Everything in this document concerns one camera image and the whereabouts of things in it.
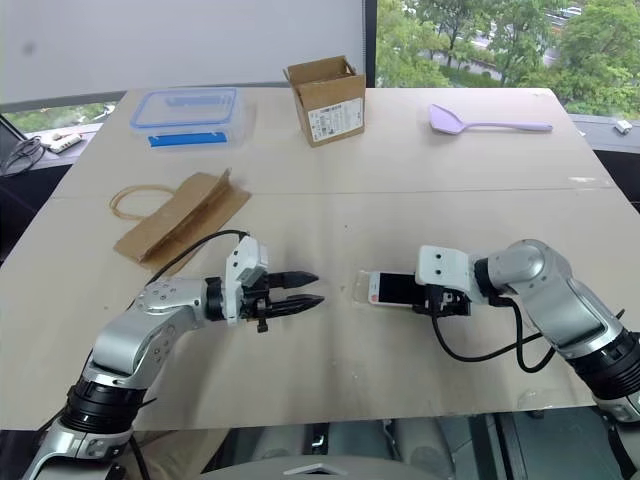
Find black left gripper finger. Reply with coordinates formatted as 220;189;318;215
269;269;320;291
269;294;327;320

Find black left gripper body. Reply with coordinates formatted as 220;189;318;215
238;272;276;335

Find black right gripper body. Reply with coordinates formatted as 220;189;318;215
424;283;473;319

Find white smartphone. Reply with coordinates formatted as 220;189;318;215
368;271;419;306

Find clear plastic phone case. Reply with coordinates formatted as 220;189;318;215
354;269;381;306

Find brown paper bag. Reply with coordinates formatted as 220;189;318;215
113;168;253;274

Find grey robot torso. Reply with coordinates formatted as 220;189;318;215
203;450;417;480

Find tan rubber band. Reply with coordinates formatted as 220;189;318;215
110;184;175;221

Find open cardboard box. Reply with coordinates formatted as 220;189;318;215
282;55;367;149

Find lilac plastic rice spoon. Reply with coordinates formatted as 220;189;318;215
428;103;554;137

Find clear container with blue lid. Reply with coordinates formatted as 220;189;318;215
129;86;247;152

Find white power strip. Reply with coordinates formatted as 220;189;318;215
41;131;84;152

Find white roller blind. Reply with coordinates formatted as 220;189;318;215
0;0;365;114

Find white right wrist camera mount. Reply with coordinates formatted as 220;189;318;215
415;244;472;292

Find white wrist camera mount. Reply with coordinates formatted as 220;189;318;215
223;236;272;327
415;244;472;292

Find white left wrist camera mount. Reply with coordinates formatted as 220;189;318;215
223;236;272;327

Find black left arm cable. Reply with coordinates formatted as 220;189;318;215
147;229;251;286

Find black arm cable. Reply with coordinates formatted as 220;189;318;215
430;294;626;374
147;229;251;286

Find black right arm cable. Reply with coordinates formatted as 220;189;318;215
430;294;626;374

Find black window frame post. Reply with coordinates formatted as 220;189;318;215
361;0;379;90

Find dark tangled cables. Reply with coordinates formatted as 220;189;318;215
0;133;47;177

